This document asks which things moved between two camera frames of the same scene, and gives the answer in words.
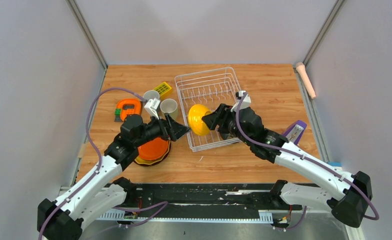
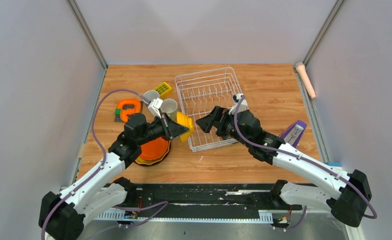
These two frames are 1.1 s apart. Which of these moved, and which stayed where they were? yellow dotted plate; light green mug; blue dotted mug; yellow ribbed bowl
Moved: yellow ribbed bowl
Stayed: yellow dotted plate; light green mug; blue dotted mug
